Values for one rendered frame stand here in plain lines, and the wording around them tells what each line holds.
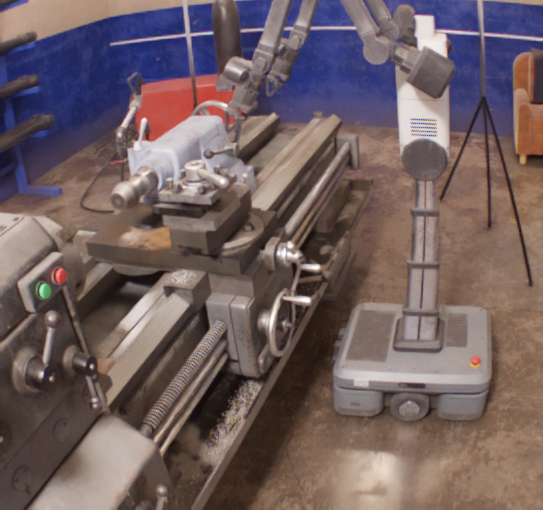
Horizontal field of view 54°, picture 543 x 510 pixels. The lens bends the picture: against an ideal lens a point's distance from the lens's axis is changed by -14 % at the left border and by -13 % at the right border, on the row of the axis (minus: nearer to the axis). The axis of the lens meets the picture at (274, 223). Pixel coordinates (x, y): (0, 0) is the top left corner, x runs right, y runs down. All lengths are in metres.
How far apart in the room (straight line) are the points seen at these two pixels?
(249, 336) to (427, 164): 0.79
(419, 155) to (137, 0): 5.02
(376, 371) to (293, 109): 4.14
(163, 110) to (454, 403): 3.32
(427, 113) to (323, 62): 3.98
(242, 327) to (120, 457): 0.67
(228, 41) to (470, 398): 3.33
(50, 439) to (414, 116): 1.44
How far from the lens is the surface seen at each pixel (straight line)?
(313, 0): 2.23
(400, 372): 2.29
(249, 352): 1.84
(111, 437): 1.36
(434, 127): 1.95
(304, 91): 5.99
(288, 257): 1.82
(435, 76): 1.74
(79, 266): 1.48
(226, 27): 4.66
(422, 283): 2.26
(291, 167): 2.57
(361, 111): 5.89
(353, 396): 2.37
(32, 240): 1.16
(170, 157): 1.97
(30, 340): 1.13
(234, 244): 1.76
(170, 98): 4.72
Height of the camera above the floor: 1.76
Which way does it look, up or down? 26 degrees down
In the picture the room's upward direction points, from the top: 6 degrees counter-clockwise
